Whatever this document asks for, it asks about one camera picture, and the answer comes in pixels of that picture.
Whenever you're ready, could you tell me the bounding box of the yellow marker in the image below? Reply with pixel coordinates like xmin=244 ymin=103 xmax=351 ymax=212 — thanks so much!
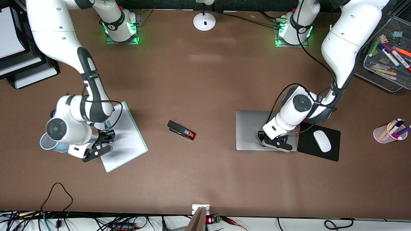
xmin=374 ymin=68 xmax=398 ymax=77

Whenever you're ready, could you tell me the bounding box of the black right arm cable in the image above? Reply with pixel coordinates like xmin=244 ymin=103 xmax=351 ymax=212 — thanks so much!
xmin=80 ymin=72 xmax=124 ymax=130

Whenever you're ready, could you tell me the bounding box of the black stapler red tip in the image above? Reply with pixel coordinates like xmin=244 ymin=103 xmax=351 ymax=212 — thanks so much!
xmin=167 ymin=120 xmax=196 ymax=141

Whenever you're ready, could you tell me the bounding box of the white marker red cap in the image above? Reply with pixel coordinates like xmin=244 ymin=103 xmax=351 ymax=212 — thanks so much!
xmin=382 ymin=43 xmax=411 ymax=73

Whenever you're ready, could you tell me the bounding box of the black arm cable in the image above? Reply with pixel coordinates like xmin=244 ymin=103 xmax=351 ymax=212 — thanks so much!
xmin=80 ymin=72 xmax=124 ymax=130
xmin=268 ymin=0 xmax=338 ymax=134

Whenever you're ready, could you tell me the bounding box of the brown cable loop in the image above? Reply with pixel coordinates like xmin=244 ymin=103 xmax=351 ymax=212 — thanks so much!
xmin=40 ymin=182 xmax=74 ymax=213

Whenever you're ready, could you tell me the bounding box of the orange marker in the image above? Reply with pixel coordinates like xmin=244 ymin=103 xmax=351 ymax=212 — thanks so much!
xmin=393 ymin=47 xmax=411 ymax=58

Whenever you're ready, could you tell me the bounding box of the silver laptop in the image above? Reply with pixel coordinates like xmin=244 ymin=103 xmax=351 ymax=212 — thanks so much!
xmin=236 ymin=110 xmax=297 ymax=151

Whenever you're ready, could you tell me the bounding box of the pale green clipboard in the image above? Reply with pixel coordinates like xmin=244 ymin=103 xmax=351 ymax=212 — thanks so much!
xmin=86 ymin=101 xmax=148 ymax=173

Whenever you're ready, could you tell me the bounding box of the white computer mouse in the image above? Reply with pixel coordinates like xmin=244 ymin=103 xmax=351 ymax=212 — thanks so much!
xmin=313 ymin=130 xmax=332 ymax=153

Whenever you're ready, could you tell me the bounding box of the light blue mesh cup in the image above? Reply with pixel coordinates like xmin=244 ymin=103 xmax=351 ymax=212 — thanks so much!
xmin=40 ymin=133 xmax=70 ymax=153

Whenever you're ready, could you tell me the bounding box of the small white box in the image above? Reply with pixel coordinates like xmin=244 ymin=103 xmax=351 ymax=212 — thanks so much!
xmin=192 ymin=204 xmax=210 ymax=215

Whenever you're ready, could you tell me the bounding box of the white marker dark cap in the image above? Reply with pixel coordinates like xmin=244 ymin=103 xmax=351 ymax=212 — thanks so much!
xmin=390 ymin=118 xmax=405 ymax=133

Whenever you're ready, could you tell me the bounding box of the red wire clip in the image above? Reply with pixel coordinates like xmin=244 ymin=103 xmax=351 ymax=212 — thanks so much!
xmin=222 ymin=217 xmax=248 ymax=231

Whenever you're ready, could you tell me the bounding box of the white marker blue cap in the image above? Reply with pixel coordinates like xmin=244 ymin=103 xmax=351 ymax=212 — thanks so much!
xmin=378 ymin=44 xmax=400 ymax=67

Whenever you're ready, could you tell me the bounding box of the tan wooden pencil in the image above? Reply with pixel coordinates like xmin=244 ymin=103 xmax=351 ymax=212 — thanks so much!
xmin=378 ymin=121 xmax=396 ymax=141

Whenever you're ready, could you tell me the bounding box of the wooden bar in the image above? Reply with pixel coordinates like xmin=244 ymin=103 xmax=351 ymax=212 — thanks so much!
xmin=186 ymin=206 xmax=208 ymax=231

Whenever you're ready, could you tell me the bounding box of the green marker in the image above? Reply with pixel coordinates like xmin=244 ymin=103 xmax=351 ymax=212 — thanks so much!
xmin=369 ymin=38 xmax=382 ymax=57

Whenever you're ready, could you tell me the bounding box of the white round lamp base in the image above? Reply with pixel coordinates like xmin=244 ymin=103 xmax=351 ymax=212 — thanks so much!
xmin=193 ymin=0 xmax=216 ymax=32

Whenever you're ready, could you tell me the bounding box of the dark wire mesh tray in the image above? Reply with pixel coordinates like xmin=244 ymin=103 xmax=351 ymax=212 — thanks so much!
xmin=354 ymin=14 xmax=411 ymax=94

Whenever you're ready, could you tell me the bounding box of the black cable on table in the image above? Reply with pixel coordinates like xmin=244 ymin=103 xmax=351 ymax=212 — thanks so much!
xmin=214 ymin=10 xmax=283 ymax=28

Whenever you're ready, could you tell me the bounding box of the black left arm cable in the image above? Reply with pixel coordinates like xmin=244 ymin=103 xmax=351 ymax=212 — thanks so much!
xmin=268 ymin=0 xmax=338 ymax=134

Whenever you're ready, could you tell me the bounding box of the black mouse pad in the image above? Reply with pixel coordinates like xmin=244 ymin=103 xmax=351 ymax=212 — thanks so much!
xmin=297 ymin=122 xmax=341 ymax=162

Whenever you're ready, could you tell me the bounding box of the black document tray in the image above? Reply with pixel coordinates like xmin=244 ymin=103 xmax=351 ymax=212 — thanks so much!
xmin=0 ymin=6 xmax=61 ymax=90

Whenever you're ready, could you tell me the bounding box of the black looped cable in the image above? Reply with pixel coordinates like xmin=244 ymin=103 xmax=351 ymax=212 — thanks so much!
xmin=324 ymin=218 xmax=354 ymax=231

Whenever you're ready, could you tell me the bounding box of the pink translucent pen cup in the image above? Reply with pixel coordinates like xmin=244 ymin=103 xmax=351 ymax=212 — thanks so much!
xmin=373 ymin=121 xmax=408 ymax=144

